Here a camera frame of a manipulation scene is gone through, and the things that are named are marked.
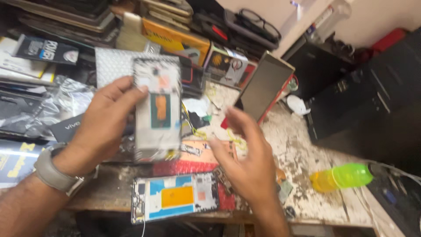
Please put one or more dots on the person's left hand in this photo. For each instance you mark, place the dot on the person's left hand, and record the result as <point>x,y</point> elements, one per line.
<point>98,121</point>

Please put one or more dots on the person's right hand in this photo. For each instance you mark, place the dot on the person's right hand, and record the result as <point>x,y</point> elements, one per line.
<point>253,158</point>

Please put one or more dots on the person's right fingers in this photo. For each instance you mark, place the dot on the person's right fingers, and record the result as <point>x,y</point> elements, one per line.
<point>232,131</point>

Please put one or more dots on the silver phone frame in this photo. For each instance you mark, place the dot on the silver phone frame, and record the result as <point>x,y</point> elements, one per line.
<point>158,108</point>

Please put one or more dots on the red work mat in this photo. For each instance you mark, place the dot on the red work mat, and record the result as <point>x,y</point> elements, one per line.
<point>194,168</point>

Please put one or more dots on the black and orange product box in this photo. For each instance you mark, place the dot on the black and orange product box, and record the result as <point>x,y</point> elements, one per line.
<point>228,65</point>

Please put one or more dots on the white round adapter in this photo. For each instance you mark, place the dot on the white round adapter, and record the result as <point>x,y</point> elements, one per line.
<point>297,104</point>

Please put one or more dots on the black eyeglasses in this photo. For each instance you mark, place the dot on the black eyeglasses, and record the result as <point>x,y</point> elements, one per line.
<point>259,23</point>

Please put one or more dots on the green and yellow plastic bottle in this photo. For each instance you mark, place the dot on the green and yellow plastic bottle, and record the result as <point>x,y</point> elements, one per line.
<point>342,177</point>

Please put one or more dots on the bubble wrap sheet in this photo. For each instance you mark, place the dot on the bubble wrap sheet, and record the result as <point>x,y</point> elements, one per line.
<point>113,65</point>

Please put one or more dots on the black cabinet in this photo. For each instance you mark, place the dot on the black cabinet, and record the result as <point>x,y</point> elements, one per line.
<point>365,98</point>

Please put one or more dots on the clear plastic bottle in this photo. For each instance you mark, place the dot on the clear plastic bottle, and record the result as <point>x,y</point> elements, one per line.
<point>325,21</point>

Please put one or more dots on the black phone box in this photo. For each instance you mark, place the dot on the black phone box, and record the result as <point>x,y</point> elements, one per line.
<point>67,126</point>

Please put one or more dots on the black tool tray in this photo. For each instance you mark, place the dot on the black tool tray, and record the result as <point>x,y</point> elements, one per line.
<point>394,194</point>

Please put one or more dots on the grey wristwatch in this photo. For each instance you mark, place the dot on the grey wristwatch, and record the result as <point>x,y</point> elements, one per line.
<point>57,174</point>

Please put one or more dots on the clear plastic bag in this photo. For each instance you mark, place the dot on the clear plastic bag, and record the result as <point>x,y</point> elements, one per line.
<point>49,105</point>

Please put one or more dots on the stack of dark tablets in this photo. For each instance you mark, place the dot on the stack of dark tablets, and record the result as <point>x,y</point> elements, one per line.
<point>65,19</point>

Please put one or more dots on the black packet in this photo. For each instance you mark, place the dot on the black packet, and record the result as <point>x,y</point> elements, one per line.
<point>46,50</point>

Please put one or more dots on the blue and yellow packet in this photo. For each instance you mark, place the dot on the blue and yellow packet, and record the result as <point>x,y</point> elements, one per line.
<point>18,161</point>

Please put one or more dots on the phone frame with orange battery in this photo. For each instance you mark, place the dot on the phone frame with orange battery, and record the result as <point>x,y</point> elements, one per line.
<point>174,197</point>

